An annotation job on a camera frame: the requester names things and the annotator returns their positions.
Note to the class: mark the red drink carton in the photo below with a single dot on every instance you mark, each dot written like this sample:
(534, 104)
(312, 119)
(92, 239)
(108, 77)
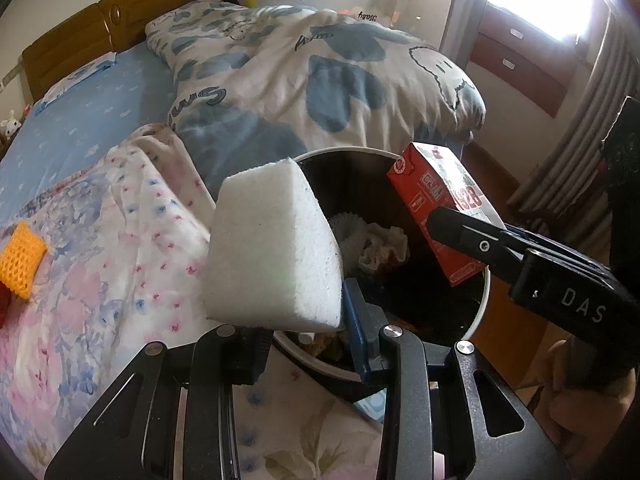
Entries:
(435, 190)

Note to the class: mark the white ruffled foam net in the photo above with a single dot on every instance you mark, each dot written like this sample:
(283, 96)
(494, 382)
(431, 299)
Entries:
(345, 224)

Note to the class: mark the blue and white pillow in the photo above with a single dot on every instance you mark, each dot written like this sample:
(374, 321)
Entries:
(75, 80)

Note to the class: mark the wooden headboard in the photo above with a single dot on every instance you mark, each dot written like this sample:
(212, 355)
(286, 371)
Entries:
(125, 15)

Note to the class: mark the white plush rabbit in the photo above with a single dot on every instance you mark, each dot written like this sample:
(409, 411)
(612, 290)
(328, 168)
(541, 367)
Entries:
(10, 126)

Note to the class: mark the floral pink blanket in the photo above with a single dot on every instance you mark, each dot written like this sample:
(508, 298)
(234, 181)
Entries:
(125, 260)

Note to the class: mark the person's right hand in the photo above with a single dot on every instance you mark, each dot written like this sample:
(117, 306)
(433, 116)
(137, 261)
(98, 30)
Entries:
(565, 405)

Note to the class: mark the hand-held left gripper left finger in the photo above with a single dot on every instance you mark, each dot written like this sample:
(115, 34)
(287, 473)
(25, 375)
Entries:
(250, 360)

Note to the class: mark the white quilt with blue hearts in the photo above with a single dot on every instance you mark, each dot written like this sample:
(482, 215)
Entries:
(310, 70)

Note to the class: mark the white paper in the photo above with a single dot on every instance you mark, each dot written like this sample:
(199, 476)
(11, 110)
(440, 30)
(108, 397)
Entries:
(380, 247)

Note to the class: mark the yellow snack wrapper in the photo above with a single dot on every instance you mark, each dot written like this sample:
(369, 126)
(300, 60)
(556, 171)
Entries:
(325, 344)

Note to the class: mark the small red packet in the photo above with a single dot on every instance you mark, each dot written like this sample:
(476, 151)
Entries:
(3, 306)

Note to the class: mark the white round bin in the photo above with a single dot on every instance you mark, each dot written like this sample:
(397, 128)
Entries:
(450, 305)

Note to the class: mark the white foam block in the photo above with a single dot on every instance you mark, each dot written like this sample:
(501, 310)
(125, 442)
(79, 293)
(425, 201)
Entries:
(275, 245)

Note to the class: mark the orange foam fruit net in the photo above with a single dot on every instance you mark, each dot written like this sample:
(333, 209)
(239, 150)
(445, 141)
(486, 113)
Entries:
(22, 265)

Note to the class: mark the light blue bed sheet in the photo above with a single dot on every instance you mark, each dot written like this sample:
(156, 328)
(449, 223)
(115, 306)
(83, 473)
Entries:
(85, 125)

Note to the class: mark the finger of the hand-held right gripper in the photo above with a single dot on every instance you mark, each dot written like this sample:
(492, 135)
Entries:
(470, 240)

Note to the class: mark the striped grey curtain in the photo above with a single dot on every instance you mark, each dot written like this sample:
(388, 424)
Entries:
(575, 125)

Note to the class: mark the brown drawer cabinet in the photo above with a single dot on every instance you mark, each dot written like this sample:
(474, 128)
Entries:
(525, 60)

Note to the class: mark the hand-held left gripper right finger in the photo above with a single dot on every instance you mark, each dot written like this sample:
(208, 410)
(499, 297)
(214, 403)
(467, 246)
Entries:
(353, 317)

